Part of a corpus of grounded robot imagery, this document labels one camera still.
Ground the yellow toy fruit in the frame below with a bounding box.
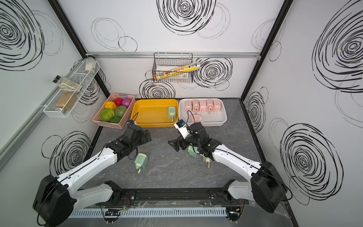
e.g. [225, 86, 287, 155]
[104, 101, 117, 110]

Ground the red toy fruit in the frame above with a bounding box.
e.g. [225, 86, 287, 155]
[113, 97, 123, 107]

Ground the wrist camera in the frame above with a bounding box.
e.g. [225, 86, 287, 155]
[174, 119, 191, 139]
[127, 120, 135, 126]

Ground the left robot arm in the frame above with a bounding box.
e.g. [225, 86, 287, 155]
[33, 124, 152, 227]

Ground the green sharpener square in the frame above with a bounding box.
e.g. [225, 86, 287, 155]
[188, 146, 200, 158]

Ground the yellow red tube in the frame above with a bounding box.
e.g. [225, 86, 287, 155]
[154, 62, 200, 81]

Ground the black wire wall basket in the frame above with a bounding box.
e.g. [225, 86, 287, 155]
[152, 52, 194, 83]

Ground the clear jar on shelf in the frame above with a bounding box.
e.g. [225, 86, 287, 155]
[85, 55, 96, 72]

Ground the bottle lying on shelf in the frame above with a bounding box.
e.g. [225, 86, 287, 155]
[53, 76, 82, 94]

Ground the white plastic storage box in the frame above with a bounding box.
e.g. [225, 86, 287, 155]
[178, 98, 227, 126]

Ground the green toy cabbage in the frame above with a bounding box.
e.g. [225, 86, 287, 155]
[100, 109, 115, 122]

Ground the pink perforated basket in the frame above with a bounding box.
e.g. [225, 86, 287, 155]
[92, 93, 135, 129]

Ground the white wire wall shelf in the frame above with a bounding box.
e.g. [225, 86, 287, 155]
[43, 58, 101, 118]

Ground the pink sharpener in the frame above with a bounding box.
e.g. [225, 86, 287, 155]
[191, 114, 202, 123]
[184, 100, 193, 113]
[206, 99, 214, 114]
[199, 100, 207, 114]
[192, 99, 200, 114]
[213, 100, 221, 113]

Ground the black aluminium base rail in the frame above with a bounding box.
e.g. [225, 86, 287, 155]
[110, 188, 238, 205]

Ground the brown block on shelf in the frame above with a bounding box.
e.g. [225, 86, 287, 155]
[56, 93, 78, 111]

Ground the magenta toy fruit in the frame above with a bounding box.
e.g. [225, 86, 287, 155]
[122, 98, 132, 108]

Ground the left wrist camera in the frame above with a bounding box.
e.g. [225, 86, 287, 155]
[127, 120, 135, 126]

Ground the light green toy apple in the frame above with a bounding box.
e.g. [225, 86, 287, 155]
[115, 106, 128, 118]

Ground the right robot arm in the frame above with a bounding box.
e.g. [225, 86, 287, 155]
[168, 120, 287, 213]

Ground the white slotted cable duct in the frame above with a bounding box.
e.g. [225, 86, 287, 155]
[69, 207, 227, 218]

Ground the yellow plastic storage box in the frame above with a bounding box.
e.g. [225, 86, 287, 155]
[131, 99, 179, 128]

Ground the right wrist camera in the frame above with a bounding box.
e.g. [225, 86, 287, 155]
[174, 119, 191, 139]

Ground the green sharpener right round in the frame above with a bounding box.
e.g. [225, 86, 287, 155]
[203, 157, 213, 168]

